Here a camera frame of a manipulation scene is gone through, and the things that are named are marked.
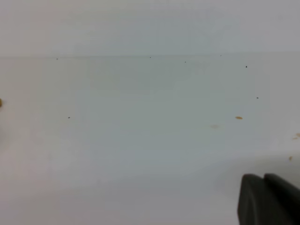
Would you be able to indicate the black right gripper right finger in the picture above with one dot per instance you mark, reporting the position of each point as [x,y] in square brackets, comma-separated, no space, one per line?
[287,194]

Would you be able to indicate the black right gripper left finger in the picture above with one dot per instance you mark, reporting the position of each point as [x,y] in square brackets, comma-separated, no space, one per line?
[257,204]

